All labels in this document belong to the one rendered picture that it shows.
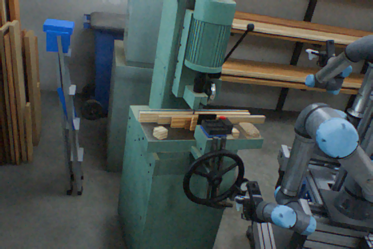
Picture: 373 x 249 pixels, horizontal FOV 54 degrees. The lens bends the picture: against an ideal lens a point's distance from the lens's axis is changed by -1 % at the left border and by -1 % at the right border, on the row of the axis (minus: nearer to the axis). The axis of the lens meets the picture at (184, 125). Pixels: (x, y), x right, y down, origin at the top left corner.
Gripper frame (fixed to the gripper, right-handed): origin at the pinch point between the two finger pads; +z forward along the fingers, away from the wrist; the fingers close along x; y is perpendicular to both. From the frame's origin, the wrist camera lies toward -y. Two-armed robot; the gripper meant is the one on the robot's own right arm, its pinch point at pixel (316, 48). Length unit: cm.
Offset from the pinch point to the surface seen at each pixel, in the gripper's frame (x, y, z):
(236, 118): -67, 22, -49
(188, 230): -93, 78, -67
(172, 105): -98, 20, -34
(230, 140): -78, 18, -76
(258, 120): -53, 25, -46
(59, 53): -158, 1, 2
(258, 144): -58, 29, -63
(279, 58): 62, 66, 178
